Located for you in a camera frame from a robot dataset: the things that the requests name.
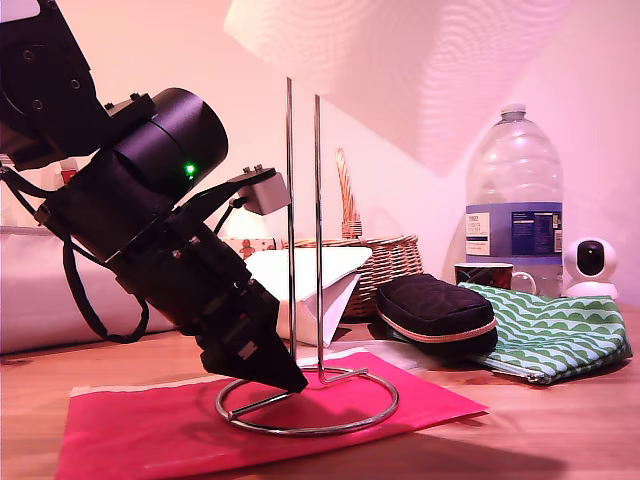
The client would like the black looping cable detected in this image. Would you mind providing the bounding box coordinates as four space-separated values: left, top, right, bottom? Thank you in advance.
61 239 151 345

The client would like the wicker basket with handle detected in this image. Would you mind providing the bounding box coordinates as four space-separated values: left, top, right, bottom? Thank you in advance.
279 147 425 320

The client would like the pale padded zip bag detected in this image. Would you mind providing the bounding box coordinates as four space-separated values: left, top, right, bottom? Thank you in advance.
0 225 176 355

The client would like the gingerbread print tissue box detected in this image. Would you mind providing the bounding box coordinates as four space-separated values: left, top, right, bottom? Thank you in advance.
222 209 289 261

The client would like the green wave-pattern pouch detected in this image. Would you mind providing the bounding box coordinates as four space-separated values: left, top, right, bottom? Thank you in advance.
457 282 634 386

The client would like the white folded paper bag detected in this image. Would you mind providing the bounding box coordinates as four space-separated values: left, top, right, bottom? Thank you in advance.
243 247 374 347

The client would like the large clear water bottle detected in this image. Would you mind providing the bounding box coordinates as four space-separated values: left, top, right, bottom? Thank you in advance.
464 103 565 299

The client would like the red flat envelope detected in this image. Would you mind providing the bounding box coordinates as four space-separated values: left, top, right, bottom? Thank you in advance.
54 349 490 480

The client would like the patterned mug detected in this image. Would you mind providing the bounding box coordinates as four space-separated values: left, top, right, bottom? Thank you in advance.
453 262 539 296

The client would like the small white round camera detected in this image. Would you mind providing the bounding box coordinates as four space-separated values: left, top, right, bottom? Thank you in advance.
563 238 620 301

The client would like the white paper towel roll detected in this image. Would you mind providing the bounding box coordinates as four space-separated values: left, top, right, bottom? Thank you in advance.
223 0 571 177

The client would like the black quilted zip pouch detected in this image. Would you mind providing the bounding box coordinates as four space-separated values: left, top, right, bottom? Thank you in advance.
374 273 500 357

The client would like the metal wire towel stand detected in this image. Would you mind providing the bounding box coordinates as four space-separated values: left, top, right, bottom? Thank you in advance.
214 76 401 437

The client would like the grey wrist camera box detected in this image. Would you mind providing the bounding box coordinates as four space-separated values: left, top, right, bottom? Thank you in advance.
172 164 292 221

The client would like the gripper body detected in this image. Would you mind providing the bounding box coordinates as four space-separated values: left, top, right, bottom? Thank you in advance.
105 208 253 354

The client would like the thin black camera cable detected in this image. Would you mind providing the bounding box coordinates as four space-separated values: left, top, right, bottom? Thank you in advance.
213 196 247 236

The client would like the clear plastic sleeve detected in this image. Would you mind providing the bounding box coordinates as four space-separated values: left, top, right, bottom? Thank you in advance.
362 342 431 374

